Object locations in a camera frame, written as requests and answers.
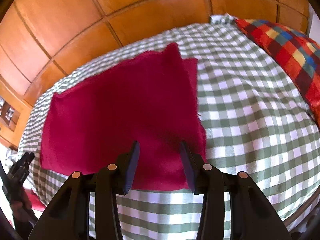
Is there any magenta red cloth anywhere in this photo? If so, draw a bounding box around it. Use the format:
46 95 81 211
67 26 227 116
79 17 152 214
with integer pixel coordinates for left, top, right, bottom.
40 43 206 191

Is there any green white checkered bedsheet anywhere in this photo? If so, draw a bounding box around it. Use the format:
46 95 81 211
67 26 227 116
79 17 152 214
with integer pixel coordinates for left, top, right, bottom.
18 14 319 239

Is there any wooden shelf cabinet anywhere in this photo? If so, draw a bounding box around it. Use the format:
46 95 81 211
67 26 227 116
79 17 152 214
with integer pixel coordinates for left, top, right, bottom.
1 77 32 149

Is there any red multicolour checkered pillow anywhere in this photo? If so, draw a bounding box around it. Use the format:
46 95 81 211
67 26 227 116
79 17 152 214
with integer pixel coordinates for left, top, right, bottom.
235 19 320 124

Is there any wooden wall panelling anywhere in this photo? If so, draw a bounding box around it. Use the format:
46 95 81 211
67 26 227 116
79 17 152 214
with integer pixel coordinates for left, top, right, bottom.
1 0 309 105

